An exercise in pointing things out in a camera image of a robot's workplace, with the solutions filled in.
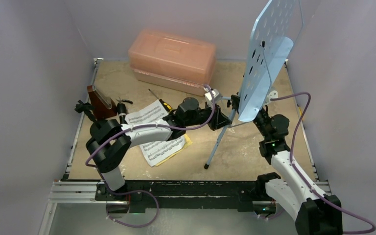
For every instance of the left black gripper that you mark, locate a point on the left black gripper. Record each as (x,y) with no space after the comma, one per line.
(218,120)

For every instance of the yellow sheet music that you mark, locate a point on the yellow sheet music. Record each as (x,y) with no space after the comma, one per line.
(187,142)

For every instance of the white sheet music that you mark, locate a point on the white sheet music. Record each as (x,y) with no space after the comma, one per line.
(154,141)

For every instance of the black microphone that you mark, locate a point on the black microphone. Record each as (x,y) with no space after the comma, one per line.
(121,112)

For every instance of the light blue music stand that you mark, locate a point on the light blue music stand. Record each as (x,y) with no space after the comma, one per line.
(269,47)

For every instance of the clear plastic metronome cover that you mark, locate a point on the clear plastic metronome cover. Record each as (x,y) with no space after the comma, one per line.
(106,101)

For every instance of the brown wooden metronome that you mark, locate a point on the brown wooden metronome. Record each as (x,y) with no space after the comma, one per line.
(100,112)

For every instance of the black round microphone stand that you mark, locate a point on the black round microphone stand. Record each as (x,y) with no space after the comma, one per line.
(87,109)

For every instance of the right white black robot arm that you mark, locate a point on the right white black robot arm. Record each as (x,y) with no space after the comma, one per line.
(313,211)

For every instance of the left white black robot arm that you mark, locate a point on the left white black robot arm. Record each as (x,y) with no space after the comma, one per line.
(111,140)

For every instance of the black yellow screwdriver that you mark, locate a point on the black yellow screwdriver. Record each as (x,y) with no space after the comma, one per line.
(167,107)

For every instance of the pink plastic storage box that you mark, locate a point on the pink plastic storage box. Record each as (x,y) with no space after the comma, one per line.
(172,61)

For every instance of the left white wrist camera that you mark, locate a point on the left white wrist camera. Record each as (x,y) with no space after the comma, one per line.
(212,96)

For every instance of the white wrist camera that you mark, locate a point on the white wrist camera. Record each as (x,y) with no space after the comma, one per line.
(212,96)
(272,95)

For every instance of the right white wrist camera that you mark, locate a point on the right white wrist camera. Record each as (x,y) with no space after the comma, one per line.
(272,95)

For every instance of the black handled pliers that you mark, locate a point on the black handled pliers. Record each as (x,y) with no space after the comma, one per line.
(122,101)

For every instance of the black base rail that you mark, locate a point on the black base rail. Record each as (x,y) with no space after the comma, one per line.
(139,195)

